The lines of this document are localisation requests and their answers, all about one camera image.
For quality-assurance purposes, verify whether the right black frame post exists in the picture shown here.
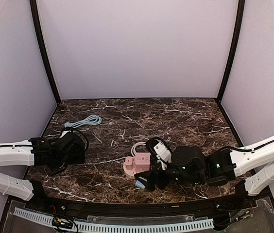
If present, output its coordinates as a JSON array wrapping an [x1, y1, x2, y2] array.
[[216, 0, 245, 105]]

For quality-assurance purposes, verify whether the pink round power socket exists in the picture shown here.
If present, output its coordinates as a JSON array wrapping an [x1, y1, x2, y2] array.
[[123, 163, 142, 179]]

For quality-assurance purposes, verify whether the pink cube socket adapter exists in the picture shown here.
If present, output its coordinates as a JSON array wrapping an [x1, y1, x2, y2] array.
[[135, 152, 151, 173]]

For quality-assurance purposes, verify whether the black frame post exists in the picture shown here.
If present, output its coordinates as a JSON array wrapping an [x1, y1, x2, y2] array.
[[29, 0, 61, 105], [216, 0, 245, 105]]

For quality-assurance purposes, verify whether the pink coiled power cable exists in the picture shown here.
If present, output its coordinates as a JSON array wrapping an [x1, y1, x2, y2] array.
[[131, 142, 150, 156]]

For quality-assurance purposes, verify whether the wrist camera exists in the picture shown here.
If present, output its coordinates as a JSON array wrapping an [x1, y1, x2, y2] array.
[[60, 130, 73, 138], [146, 137, 171, 170]]

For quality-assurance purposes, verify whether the blue coiled power cable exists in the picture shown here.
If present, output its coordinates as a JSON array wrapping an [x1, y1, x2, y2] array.
[[64, 115, 103, 128]]

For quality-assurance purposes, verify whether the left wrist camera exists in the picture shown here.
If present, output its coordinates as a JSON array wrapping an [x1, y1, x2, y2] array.
[[60, 130, 73, 138]]

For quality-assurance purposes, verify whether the small blue plug adapter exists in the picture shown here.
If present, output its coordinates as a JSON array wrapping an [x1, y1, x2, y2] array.
[[135, 179, 149, 190]]

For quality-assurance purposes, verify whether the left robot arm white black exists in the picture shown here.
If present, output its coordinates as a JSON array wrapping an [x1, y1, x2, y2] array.
[[0, 131, 89, 201]]

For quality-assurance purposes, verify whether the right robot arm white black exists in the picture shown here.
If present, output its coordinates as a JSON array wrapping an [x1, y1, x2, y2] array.
[[135, 136, 274, 197]]

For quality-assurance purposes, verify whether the small pink plug adapter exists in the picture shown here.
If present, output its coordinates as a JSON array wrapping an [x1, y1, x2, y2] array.
[[124, 156, 135, 169]]

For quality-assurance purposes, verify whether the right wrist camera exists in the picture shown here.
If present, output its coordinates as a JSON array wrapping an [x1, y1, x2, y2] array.
[[146, 137, 171, 170]]

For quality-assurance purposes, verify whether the left black frame post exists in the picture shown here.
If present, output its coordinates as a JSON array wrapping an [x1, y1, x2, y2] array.
[[29, 0, 61, 105]]

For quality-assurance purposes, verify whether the black front frame rail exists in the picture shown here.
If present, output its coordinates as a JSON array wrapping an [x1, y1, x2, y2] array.
[[4, 192, 257, 219]]

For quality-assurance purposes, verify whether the white slotted cable duct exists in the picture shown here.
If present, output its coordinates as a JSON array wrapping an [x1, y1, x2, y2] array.
[[14, 207, 215, 233]]

